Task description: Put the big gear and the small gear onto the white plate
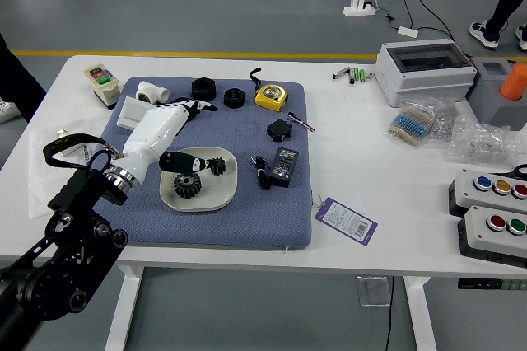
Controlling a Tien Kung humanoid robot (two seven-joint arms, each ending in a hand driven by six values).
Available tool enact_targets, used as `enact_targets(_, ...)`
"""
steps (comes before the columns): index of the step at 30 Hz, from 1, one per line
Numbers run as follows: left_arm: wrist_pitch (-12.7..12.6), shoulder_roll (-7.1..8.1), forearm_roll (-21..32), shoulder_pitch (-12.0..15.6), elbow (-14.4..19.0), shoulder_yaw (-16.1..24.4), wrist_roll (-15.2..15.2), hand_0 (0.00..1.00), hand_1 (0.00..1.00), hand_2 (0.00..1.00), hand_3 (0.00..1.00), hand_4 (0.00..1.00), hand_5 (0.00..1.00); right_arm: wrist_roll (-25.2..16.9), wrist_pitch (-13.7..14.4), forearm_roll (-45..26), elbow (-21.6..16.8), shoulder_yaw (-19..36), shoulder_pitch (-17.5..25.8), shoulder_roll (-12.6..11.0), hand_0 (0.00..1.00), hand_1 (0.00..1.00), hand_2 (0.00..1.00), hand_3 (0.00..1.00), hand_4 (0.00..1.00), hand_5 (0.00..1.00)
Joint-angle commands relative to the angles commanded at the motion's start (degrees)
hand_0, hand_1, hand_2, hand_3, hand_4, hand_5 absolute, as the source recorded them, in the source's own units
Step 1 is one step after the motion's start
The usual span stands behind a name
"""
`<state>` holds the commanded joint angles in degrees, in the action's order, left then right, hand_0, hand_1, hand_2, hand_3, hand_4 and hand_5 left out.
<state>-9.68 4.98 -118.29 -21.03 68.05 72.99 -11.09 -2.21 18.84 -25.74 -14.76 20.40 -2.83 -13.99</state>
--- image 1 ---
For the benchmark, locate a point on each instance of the small white labelled part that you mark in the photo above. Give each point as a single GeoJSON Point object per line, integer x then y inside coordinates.
{"type": "Point", "coordinates": [80, 150]}

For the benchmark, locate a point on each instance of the beige red-green push switch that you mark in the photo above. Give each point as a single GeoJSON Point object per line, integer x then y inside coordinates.
{"type": "Point", "coordinates": [105, 89]}

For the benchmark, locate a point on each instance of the white power strip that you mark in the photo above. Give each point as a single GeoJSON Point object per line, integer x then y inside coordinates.
{"type": "Point", "coordinates": [358, 10]}

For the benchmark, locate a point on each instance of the small black gear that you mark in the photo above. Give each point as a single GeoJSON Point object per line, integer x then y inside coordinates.
{"type": "Point", "coordinates": [218, 166]}

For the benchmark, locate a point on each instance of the two-button control box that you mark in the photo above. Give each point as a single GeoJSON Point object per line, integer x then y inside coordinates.
{"type": "Point", "coordinates": [477, 237]}

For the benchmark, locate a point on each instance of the small silver tool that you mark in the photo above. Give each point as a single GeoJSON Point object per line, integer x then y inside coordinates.
{"type": "Point", "coordinates": [341, 73]}

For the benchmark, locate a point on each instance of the bag of small metal parts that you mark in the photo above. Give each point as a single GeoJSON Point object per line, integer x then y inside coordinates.
{"type": "Point", "coordinates": [444, 120]}

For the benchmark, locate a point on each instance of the black digital display module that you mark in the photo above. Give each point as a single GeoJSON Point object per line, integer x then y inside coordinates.
{"type": "Point", "coordinates": [285, 165]}

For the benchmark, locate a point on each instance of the white wall switch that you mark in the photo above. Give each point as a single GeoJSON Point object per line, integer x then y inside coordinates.
{"type": "Point", "coordinates": [129, 114]}

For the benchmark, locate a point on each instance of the purple paper tag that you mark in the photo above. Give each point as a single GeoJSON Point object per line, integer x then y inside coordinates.
{"type": "Point", "coordinates": [346, 221]}

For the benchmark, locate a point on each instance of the clear bubble wrap bag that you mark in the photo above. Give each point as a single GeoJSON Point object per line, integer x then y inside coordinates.
{"type": "Point", "coordinates": [481, 143]}

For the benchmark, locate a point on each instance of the white square plate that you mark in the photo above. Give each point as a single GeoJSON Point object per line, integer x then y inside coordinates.
{"type": "Point", "coordinates": [222, 190]}

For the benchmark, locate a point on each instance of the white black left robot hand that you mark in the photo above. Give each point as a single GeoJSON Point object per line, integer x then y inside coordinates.
{"type": "Point", "coordinates": [154, 132]}

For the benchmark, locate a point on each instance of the three-button control box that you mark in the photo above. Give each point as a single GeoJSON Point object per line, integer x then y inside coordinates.
{"type": "Point", "coordinates": [465, 196]}

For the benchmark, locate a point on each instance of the big black gear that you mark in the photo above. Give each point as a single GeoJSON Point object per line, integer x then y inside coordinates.
{"type": "Point", "coordinates": [183, 192]}

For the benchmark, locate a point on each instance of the orange cylinder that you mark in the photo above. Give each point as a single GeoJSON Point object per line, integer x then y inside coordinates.
{"type": "Point", "coordinates": [514, 83]}

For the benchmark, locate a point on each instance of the big black hex nut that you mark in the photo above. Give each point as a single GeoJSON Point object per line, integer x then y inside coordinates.
{"type": "Point", "coordinates": [197, 89]}

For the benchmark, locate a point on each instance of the grey electrical enclosure box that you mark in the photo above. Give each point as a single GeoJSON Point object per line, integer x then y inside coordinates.
{"type": "Point", "coordinates": [428, 83]}

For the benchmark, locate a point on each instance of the white power adapter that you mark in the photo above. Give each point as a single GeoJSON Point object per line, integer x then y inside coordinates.
{"type": "Point", "coordinates": [407, 31]}

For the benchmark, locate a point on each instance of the table height control panel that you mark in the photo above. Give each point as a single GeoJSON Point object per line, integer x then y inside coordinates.
{"type": "Point", "coordinates": [490, 284]}

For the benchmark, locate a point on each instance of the blue-grey padded mat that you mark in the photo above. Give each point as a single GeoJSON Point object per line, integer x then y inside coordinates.
{"type": "Point", "coordinates": [197, 227]}

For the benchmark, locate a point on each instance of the silver floor plate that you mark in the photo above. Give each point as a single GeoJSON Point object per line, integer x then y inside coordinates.
{"type": "Point", "coordinates": [372, 291]}

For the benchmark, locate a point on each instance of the bag of blue resistors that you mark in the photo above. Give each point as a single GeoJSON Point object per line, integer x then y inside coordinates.
{"type": "Point", "coordinates": [411, 124]}

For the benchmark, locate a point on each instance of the white pipe tee fitting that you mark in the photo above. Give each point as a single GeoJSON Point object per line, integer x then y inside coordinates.
{"type": "Point", "coordinates": [153, 91]}

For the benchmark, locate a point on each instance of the white table leg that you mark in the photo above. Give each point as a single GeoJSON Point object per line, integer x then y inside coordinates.
{"type": "Point", "coordinates": [420, 314]}
{"type": "Point", "coordinates": [123, 310]}

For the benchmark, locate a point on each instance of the small black hex nut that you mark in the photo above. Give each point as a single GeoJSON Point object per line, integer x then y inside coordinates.
{"type": "Point", "coordinates": [229, 101]}

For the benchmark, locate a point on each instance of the grey block holder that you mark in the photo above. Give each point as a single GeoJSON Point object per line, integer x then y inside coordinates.
{"type": "Point", "coordinates": [490, 95]}

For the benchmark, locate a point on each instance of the yellow tape measure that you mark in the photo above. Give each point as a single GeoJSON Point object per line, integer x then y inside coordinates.
{"type": "Point", "coordinates": [269, 97]}

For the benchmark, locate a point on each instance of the green battery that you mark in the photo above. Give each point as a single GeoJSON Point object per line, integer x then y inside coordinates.
{"type": "Point", "coordinates": [357, 75]}
{"type": "Point", "coordinates": [363, 76]}

